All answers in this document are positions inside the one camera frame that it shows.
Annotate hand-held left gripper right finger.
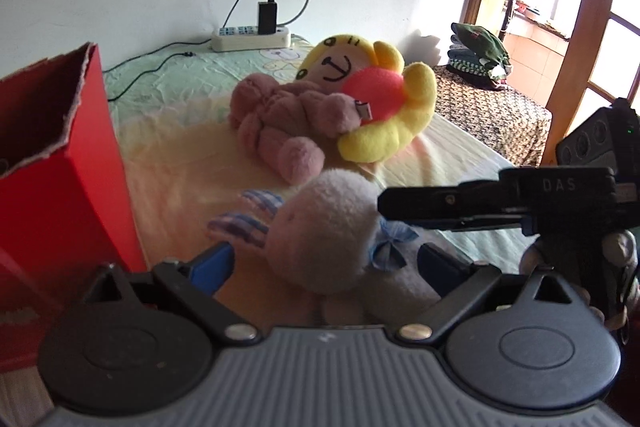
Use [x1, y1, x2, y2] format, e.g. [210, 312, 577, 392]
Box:
[395, 243, 583, 342]

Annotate black charger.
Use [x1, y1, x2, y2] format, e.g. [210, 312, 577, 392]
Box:
[257, 1, 277, 35]

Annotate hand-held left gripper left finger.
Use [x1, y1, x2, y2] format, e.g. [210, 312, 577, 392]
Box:
[82, 241, 263, 348]

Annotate red cardboard box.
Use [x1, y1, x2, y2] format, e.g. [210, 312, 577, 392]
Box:
[0, 42, 148, 368]

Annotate folded striped clothes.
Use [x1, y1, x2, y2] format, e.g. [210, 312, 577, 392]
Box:
[446, 42, 512, 92]

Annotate yellow plush doll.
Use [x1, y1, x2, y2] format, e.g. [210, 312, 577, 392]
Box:
[295, 33, 436, 164]

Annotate pink bear plush toy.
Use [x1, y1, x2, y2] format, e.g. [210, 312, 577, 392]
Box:
[229, 74, 373, 185]

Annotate white rabbit plush blue bow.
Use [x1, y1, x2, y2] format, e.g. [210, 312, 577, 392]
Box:
[207, 169, 443, 328]

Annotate person's right hand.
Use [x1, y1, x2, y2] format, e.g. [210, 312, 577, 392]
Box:
[519, 229, 640, 345]

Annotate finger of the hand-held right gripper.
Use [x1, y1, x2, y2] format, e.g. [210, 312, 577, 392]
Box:
[377, 179, 523, 234]

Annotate patterned cloth covered furniture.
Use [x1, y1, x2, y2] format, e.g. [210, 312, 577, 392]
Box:
[432, 64, 553, 168]

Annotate white power strip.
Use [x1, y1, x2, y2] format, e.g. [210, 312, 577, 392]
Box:
[210, 24, 292, 52]

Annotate wooden glass door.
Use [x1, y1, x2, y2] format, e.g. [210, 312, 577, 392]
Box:
[545, 0, 640, 168]

